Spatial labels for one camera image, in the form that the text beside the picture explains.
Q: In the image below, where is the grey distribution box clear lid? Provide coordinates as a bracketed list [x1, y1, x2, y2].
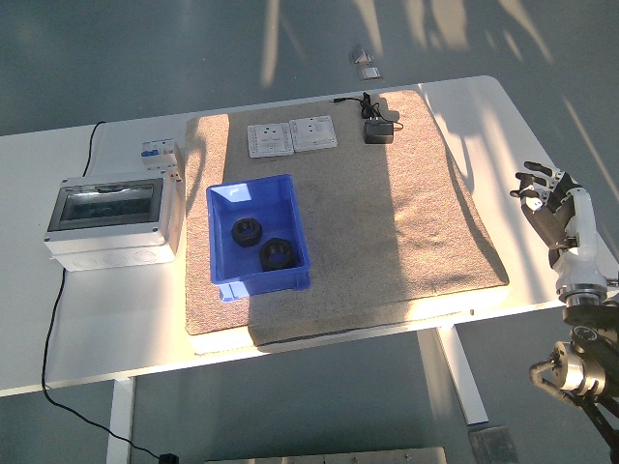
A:
[43, 172, 187, 274]

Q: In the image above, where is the large black hex nut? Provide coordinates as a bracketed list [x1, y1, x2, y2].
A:
[258, 237, 297, 273]

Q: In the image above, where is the black power adapter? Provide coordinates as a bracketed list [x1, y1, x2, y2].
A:
[363, 120, 396, 145]

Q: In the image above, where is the black adapter cord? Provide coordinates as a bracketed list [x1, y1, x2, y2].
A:
[330, 91, 405, 132]

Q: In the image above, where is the grey metal base plate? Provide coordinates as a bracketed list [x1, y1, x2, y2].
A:
[202, 446, 449, 464]

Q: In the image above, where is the grey-brown mat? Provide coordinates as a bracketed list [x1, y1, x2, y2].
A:
[184, 89, 510, 347]

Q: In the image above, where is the white circuit breaker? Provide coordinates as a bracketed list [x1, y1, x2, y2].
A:
[139, 136, 186, 184]

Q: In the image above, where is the long black power cable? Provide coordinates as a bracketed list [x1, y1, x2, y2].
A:
[40, 119, 168, 459]

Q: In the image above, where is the grey table foot plate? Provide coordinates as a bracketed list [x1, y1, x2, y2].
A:
[467, 424, 519, 464]

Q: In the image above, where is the blue plastic box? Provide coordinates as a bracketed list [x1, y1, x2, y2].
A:
[206, 174, 313, 304]

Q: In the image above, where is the white socket panel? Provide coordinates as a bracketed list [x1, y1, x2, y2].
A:
[288, 114, 339, 154]
[247, 122, 296, 160]

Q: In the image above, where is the small dark hex nut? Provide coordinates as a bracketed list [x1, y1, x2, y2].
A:
[230, 217, 265, 248]

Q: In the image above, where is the robot right hand white shell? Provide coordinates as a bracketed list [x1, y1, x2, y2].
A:
[510, 160, 609, 294]

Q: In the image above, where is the white table leg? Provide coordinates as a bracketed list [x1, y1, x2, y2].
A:
[434, 326, 489, 426]
[105, 377, 136, 464]

